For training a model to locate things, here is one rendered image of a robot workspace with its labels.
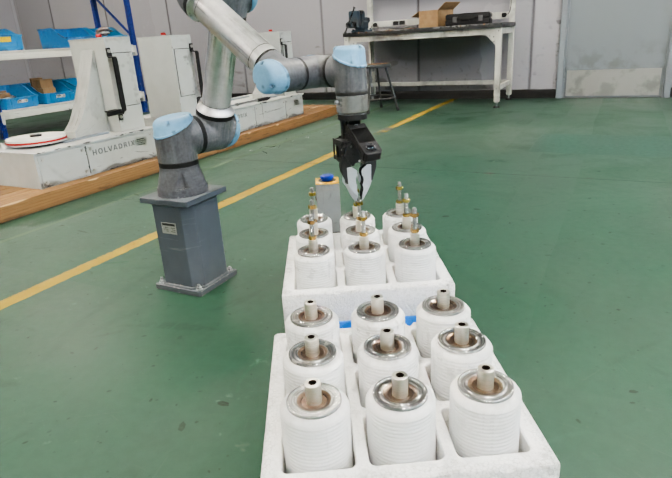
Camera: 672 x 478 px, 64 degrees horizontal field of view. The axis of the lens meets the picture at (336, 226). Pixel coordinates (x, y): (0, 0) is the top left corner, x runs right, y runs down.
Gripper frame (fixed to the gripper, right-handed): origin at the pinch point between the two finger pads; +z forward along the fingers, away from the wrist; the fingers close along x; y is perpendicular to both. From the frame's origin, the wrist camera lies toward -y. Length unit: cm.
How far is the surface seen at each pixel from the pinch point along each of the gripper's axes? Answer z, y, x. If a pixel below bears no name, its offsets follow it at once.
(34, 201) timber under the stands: 29, 172, 98
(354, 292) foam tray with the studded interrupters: 16.8, -16.7, 9.5
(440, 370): 12, -56, 12
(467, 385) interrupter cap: 9, -65, 13
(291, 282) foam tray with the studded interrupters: 16.4, -5.6, 20.8
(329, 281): 15.6, -10.9, 13.2
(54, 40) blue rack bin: -52, 560, 105
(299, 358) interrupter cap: 9, -48, 32
